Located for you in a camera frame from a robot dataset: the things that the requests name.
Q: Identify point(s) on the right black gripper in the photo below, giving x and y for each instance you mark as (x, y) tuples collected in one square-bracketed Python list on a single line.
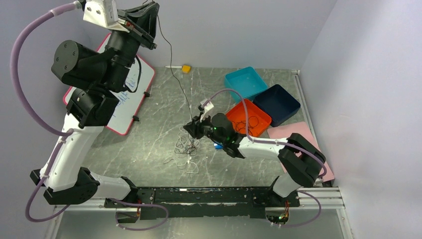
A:
[(194, 126)]

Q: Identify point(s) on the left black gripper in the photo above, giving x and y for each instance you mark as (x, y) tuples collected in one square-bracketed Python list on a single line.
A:
[(145, 16)]

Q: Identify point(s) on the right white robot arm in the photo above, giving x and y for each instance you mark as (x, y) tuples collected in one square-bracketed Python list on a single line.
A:
[(304, 163)]

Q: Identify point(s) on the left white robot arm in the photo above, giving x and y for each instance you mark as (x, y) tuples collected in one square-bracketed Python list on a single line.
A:
[(96, 77)]

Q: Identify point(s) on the blue white small block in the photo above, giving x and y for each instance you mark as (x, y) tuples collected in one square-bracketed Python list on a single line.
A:
[(217, 146)]

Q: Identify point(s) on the orange plastic box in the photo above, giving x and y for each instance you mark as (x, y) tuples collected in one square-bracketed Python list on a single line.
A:
[(255, 122)]

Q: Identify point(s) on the yellow small block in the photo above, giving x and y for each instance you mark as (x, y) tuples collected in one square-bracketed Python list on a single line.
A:
[(186, 69)]

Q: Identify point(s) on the teal plastic box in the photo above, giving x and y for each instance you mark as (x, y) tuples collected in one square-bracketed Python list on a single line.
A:
[(246, 81)]

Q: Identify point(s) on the pink-framed whiteboard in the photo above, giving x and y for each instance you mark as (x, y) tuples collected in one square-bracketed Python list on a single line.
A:
[(140, 77)]

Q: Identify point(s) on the navy plastic box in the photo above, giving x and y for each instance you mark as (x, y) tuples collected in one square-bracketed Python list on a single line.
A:
[(279, 104)]

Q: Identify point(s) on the pink mat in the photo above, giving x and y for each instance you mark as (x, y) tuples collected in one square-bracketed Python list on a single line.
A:
[(286, 130)]

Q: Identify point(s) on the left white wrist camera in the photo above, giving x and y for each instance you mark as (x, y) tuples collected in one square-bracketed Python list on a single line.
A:
[(101, 13)]

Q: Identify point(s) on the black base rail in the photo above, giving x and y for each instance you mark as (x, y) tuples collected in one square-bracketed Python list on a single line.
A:
[(175, 202)]

